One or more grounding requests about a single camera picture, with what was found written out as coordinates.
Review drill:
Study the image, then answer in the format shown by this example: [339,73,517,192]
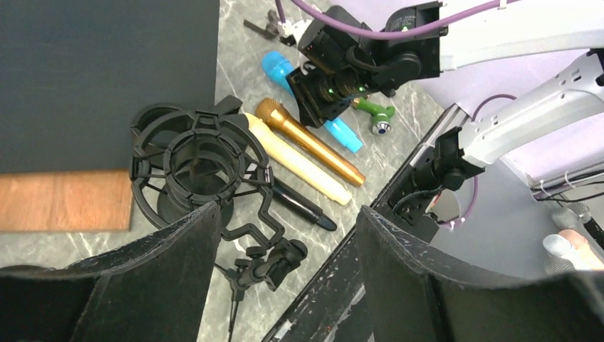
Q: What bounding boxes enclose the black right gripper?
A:
[286,21,392,128]

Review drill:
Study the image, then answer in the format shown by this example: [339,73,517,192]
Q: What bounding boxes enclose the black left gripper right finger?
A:
[356,206,603,341]

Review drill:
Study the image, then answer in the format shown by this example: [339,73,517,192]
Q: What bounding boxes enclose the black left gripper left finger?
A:
[1,203,221,341]

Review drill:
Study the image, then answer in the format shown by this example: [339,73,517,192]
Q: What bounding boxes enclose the blue microphone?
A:
[261,51,363,153]

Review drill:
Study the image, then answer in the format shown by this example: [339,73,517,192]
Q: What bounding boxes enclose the gold microphone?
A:
[255,98,365,187]

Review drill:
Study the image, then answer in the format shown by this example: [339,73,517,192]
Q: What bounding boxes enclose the cream beige microphone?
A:
[244,113,352,205]

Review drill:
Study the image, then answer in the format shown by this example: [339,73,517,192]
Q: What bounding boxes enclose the black tripod mic stand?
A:
[130,95,308,331]

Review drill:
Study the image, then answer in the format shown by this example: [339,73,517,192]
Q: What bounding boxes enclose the black microphone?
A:
[271,177,338,232]

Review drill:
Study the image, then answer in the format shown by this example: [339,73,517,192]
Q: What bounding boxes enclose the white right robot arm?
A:
[286,1,603,225]

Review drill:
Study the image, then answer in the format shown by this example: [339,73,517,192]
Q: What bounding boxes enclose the green pipe fitting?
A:
[352,98,395,135]

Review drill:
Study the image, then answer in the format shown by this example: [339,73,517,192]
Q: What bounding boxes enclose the dark metal clamp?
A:
[243,10,281,40]

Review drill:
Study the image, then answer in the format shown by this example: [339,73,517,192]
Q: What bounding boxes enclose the wooden board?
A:
[1,170,132,232]

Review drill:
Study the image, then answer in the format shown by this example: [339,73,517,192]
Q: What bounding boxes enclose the person's fingers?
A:
[542,202,603,275]

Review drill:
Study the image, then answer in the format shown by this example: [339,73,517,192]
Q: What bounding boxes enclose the dark grey server chassis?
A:
[1,1,220,173]

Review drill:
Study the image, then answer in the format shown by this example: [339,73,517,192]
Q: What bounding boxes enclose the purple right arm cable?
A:
[274,0,520,232]

